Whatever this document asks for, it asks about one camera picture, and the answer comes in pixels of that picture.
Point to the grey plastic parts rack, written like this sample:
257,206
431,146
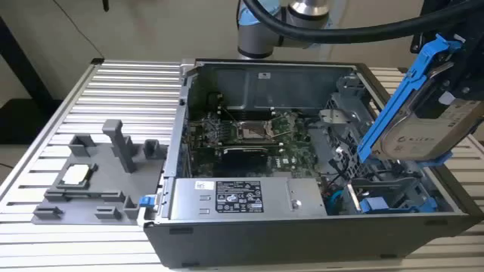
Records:
109,181

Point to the black open PC case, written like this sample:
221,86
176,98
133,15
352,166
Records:
264,243

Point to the hard disk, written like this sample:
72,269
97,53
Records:
396,93

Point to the black stand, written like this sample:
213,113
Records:
23,119

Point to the black graphics card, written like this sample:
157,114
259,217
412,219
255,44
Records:
241,159

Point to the silver metal bracket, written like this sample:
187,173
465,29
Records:
335,116

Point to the grey metal disk bay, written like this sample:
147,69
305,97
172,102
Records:
335,136

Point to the black hanging object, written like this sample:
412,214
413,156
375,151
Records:
105,5

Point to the white sticker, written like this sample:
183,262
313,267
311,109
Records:
264,75

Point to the silver CPU chip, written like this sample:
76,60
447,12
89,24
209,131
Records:
75,173

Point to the silver power supply unit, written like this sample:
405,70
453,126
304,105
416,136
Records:
305,192

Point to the blue case latch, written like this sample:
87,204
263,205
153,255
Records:
147,200

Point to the blue plastic bay bracket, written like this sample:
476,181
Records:
373,204

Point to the green motherboard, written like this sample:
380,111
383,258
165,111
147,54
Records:
299,158

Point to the CPU socket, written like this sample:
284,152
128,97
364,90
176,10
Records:
252,131

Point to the black table corner cap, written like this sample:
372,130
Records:
404,70
97,60

